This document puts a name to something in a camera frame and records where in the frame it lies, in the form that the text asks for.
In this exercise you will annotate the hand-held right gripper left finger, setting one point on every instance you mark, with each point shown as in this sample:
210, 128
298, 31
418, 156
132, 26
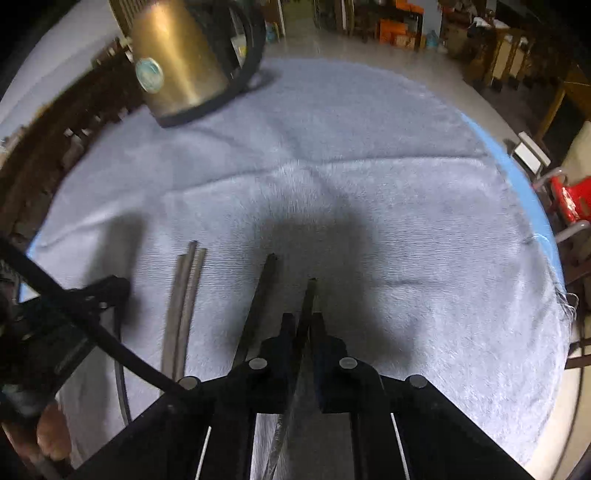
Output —
286, 369

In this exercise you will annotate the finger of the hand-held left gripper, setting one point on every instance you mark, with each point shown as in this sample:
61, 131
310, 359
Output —
108, 290

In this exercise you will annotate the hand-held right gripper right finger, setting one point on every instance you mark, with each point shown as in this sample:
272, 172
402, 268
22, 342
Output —
319, 369

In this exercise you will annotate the person's left hand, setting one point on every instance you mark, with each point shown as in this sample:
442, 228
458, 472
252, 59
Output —
53, 434

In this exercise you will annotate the carved dark wooden chair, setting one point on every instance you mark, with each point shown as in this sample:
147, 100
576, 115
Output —
60, 138

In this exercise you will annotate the grey fuzzy towel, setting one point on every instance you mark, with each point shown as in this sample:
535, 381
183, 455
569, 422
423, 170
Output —
346, 194

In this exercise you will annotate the black kettle base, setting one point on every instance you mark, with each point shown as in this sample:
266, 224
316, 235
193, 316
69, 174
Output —
217, 104

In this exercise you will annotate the golden electric kettle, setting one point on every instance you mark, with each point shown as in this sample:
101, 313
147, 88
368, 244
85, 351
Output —
180, 50

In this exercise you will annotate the blue tablecloth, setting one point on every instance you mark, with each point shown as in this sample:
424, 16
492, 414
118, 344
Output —
517, 161

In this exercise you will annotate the white stool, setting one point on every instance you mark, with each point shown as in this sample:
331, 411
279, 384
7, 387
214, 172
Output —
531, 154

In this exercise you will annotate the red plastic chair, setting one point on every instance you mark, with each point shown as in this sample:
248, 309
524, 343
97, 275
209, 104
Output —
570, 196

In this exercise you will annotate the orange crate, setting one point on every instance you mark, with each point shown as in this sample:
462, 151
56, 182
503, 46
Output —
397, 34

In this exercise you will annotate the blue water jug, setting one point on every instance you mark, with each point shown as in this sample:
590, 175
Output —
431, 41

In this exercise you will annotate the wooden workbench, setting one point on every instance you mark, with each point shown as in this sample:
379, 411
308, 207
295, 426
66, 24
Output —
503, 50

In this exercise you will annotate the yellow wooden post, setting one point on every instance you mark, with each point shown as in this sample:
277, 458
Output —
561, 97

